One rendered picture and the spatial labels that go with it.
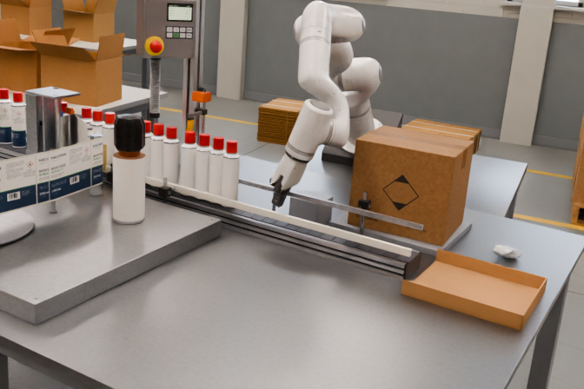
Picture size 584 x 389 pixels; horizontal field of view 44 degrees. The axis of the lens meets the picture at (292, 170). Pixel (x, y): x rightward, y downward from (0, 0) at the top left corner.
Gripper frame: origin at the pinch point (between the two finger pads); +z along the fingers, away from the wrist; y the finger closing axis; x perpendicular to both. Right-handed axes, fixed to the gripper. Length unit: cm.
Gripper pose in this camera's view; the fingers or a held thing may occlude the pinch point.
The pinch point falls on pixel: (278, 199)
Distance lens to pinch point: 210.1
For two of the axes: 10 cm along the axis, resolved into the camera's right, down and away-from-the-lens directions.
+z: -3.6, 8.3, 4.3
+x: 7.8, 5.2, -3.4
